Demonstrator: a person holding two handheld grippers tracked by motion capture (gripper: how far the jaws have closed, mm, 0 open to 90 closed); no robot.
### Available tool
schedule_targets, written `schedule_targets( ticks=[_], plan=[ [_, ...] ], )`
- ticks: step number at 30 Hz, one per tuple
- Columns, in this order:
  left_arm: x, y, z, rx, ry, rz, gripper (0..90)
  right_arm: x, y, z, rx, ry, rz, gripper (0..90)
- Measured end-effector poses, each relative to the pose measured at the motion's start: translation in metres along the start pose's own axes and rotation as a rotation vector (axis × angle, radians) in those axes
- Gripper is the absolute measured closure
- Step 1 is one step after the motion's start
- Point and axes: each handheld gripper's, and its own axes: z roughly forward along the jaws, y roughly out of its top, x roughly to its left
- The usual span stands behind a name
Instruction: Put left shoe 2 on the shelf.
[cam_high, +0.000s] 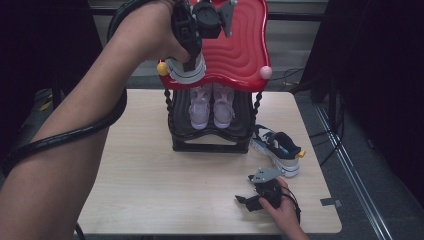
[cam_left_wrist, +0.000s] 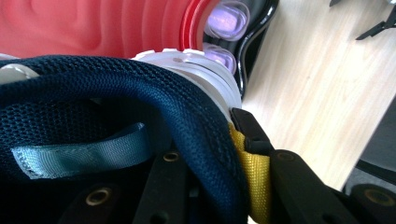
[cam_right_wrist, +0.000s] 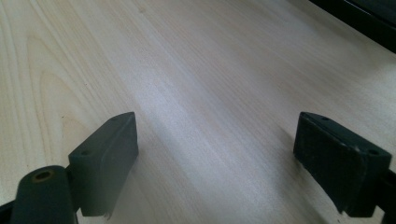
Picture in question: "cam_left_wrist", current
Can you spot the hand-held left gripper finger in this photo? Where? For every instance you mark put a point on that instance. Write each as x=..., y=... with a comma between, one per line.
x=252, y=133

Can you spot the navy and white sneaker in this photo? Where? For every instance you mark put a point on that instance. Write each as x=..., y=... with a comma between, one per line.
x=186, y=102

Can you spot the purple sandal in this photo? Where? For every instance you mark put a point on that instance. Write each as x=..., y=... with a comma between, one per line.
x=221, y=56
x=227, y=20

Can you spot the red and black shoe rack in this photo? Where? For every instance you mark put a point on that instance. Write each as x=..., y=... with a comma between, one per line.
x=77, y=28

